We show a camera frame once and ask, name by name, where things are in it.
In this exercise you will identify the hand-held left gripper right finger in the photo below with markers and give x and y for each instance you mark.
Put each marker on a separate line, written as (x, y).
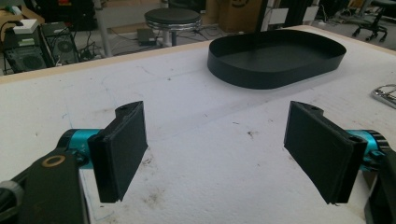
(323, 152)

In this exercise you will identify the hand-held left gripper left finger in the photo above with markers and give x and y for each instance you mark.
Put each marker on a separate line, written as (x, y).
(120, 149)

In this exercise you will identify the shiny metal clip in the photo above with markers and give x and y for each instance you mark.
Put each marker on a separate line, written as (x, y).
(386, 95)

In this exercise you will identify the black oval tray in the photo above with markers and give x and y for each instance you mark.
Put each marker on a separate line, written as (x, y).
(274, 60)

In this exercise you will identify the flat black box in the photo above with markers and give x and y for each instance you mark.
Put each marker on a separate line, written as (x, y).
(146, 36)

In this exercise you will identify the black computer tower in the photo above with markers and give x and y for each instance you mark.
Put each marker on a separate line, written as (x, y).
(60, 45)

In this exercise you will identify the grey metal stand pole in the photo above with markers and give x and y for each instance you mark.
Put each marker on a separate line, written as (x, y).
(102, 29)

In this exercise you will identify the black office chair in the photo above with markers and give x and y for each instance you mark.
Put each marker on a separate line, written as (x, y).
(375, 23)

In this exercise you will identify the round black stool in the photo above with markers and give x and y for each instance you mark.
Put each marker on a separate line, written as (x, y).
(173, 20)

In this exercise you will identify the white box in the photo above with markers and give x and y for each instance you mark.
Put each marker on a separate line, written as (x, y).
(26, 26)

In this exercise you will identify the brown cardboard box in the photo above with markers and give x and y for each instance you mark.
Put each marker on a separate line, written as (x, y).
(239, 14)

